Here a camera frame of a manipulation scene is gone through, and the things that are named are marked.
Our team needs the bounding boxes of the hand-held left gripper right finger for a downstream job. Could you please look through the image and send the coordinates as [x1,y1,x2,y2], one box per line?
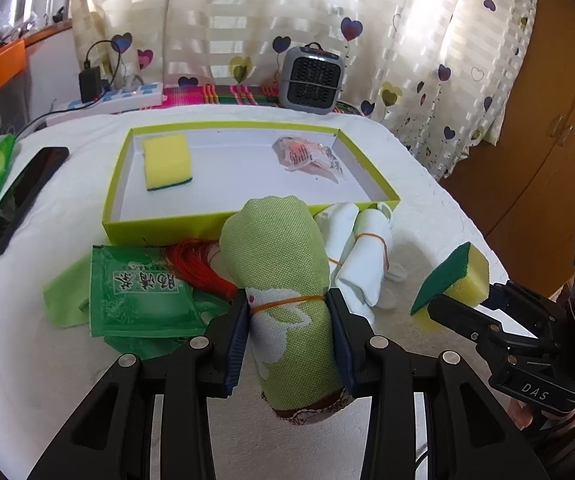
[326,287,551,480]

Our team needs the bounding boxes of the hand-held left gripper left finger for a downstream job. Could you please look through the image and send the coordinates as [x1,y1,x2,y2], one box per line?
[27,296,252,480]

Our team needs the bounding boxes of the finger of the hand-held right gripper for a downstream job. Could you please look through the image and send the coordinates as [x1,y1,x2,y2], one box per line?
[427,294,519,362]
[486,281,569,334]

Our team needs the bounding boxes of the yellow green sponge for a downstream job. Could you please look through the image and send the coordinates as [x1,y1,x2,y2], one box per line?
[141,134,194,194]
[410,241,491,334]

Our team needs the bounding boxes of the green printed packet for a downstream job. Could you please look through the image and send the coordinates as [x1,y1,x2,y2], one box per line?
[88,244,209,339]
[101,292,228,363]

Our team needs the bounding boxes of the green towel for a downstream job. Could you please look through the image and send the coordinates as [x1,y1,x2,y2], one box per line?
[218,196,357,427]

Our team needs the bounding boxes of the red tassel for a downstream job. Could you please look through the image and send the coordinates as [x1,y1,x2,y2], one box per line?
[163,240,239,302]

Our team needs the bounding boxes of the lime green cardboard box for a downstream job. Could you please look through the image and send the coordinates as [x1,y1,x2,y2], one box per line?
[101,127,401,244]

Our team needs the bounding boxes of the light green cloth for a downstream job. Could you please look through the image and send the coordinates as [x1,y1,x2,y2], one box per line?
[42,251,94,330]

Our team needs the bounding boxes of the person's right hand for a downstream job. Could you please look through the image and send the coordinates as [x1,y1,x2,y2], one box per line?
[509,399,534,432]

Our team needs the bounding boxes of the white rolled cloth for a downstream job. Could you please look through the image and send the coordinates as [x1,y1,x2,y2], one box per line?
[315,201,361,281]
[335,207,409,322]

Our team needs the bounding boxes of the wooden wardrobe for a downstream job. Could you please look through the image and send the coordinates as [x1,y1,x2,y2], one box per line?
[440,0,575,323]

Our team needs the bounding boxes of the clear plastic packet red print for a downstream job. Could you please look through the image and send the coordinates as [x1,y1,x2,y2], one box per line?
[271,135,347,182]

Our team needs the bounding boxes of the colourful plaid cloth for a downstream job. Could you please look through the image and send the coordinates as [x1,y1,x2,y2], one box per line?
[161,84,368,117]

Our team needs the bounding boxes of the black smartphone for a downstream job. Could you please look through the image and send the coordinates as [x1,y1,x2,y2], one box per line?
[0,146,71,256]

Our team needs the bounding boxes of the small grey heater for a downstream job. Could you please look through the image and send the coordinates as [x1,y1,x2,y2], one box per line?
[279,45,346,110]

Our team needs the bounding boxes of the white power strip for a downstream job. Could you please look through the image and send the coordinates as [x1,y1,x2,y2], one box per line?
[46,82,164,127]

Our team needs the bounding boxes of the black charger adapter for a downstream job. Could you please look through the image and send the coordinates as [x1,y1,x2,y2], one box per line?
[78,61,102,104]

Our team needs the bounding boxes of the heart print curtain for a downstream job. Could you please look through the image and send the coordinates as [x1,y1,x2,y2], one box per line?
[70,0,541,182]

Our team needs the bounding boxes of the black phone cable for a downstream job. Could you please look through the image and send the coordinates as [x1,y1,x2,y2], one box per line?
[16,104,84,137]

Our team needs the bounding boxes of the black charger cable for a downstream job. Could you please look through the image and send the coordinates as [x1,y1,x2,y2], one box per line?
[84,37,124,92]

